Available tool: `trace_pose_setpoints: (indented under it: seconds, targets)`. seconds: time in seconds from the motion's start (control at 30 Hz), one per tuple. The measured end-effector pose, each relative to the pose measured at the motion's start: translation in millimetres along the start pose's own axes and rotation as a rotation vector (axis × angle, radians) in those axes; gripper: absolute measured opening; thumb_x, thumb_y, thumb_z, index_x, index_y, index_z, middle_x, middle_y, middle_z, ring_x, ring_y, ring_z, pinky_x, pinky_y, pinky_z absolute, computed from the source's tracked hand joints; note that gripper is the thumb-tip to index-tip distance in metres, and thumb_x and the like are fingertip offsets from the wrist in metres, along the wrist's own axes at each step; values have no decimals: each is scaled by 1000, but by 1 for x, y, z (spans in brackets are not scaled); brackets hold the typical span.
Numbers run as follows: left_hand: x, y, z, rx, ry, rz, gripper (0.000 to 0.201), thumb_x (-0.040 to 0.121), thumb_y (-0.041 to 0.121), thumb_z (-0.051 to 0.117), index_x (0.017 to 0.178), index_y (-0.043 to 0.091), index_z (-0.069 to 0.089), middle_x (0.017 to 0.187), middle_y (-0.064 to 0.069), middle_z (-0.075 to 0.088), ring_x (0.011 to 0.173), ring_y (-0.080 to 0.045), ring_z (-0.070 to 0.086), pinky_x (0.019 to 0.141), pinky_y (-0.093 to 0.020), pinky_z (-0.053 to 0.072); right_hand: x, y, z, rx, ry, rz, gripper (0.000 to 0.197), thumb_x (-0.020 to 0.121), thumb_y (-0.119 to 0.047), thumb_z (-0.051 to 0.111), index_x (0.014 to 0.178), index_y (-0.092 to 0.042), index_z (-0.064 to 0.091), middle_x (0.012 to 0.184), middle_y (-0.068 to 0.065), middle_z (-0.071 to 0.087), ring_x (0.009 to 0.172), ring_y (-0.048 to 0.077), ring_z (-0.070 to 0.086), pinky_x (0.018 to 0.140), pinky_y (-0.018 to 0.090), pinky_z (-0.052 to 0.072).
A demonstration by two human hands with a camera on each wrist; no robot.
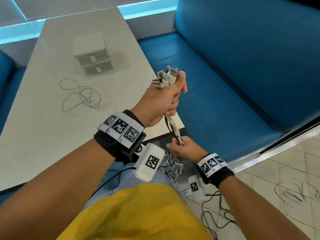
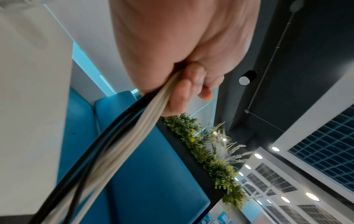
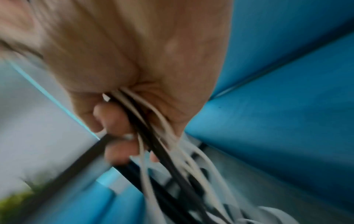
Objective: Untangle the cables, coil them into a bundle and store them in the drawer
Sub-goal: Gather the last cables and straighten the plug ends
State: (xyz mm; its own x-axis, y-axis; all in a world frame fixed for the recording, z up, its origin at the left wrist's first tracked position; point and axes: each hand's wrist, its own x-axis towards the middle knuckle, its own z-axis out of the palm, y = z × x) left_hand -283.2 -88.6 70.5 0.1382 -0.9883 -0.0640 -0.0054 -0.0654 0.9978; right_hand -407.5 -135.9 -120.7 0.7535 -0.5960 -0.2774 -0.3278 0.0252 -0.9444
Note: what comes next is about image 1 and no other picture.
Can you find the person's right hand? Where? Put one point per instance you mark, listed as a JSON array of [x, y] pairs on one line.
[[190, 149]]

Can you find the person's left hand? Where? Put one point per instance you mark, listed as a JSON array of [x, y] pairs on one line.
[[157, 102]]

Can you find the white mini drawer box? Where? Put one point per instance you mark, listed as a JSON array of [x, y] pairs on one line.
[[88, 43]]

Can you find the person's left forearm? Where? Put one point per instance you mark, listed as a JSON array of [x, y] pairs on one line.
[[50, 192]]

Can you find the person's right forearm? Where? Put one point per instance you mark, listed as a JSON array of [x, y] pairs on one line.
[[257, 212]]

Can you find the black marker wristband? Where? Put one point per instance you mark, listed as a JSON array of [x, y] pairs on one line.
[[107, 142], [222, 174]]

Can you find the white charger on floor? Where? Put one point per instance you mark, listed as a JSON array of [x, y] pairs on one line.
[[212, 195]]

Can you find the blue jeans legs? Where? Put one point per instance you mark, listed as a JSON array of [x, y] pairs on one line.
[[125, 181]]

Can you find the yellow shirt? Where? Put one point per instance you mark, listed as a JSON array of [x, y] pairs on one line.
[[135, 214]]

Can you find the blue sofa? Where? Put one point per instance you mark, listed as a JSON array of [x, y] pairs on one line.
[[250, 59], [7, 79]]

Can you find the white roller blind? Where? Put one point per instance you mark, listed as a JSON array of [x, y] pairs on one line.
[[7, 12], [75, 4]]

